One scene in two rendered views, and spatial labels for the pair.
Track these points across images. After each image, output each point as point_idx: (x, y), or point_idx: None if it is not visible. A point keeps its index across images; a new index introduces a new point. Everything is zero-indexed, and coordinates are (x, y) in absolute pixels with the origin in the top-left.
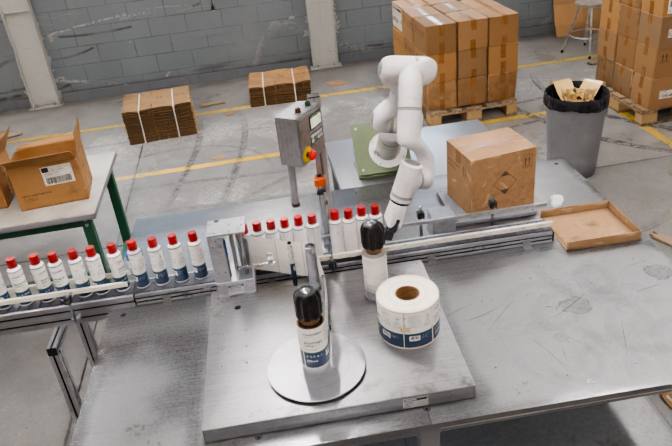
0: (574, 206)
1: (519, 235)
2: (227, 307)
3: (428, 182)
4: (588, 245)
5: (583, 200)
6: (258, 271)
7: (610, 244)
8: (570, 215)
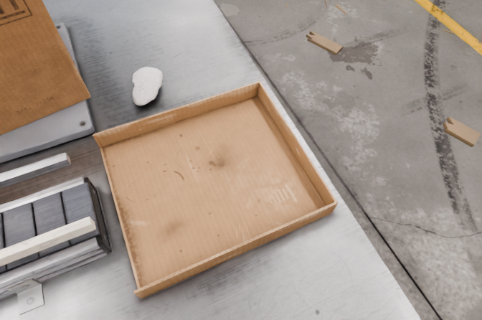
0: (180, 110)
1: None
2: None
3: None
4: (201, 270)
5: (208, 73)
6: None
7: (260, 245)
8: (173, 131)
